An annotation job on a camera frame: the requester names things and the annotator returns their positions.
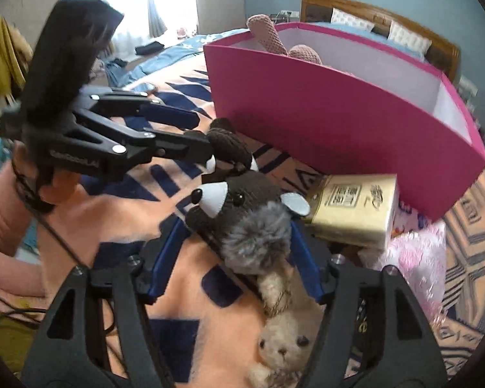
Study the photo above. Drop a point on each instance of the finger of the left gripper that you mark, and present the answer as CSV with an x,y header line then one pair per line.
x,y
164,114
190,146

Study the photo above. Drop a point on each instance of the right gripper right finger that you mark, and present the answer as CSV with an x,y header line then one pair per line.
x,y
373,332

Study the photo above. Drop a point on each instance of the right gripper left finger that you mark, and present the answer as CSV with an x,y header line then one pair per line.
x,y
70,348

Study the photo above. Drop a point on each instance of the brown raccoon plush toy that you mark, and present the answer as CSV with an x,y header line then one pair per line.
x,y
245,214

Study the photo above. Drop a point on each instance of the pink crochet plush toy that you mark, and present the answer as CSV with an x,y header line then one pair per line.
x,y
265,33

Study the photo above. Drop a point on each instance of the left forearm pink sleeve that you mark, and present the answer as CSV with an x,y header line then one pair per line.
x,y
16,277

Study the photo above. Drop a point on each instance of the left hand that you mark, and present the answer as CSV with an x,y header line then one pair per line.
x,y
55,191

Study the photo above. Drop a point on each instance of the blue floral duvet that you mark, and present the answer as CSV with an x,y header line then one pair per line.
x,y
187,48

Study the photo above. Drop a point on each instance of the dark clothes on windowsill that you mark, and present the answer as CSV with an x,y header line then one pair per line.
x,y
150,48

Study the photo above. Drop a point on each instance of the blue clothes on floor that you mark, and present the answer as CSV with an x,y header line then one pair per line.
x,y
117,73

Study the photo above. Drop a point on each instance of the beige teddy bear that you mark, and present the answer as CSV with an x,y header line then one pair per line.
x,y
293,321

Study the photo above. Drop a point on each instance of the pink shiny gift bag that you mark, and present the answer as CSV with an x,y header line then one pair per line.
x,y
420,256

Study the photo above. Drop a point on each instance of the right blue curtain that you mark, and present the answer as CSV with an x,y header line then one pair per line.
x,y
156,25

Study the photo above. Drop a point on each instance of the yellow hanging garment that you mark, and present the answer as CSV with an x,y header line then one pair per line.
x,y
15,56

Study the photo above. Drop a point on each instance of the gold tissue pack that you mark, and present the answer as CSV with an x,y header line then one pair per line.
x,y
356,209

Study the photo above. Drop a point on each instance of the wooden bed headboard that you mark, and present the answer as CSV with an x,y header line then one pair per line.
x,y
442,54

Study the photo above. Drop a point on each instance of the pink storage box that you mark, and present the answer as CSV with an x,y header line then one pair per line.
x,y
365,108

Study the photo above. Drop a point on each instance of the left white patterned pillow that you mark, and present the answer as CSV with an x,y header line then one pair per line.
x,y
339,17

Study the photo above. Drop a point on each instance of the white patterned pillow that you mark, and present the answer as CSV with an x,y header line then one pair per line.
x,y
406,38
339,17

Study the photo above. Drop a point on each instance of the right white patterned pillow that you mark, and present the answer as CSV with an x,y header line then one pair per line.
x,y
406,38

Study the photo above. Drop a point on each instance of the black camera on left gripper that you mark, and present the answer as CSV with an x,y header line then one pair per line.
x,y
72,37

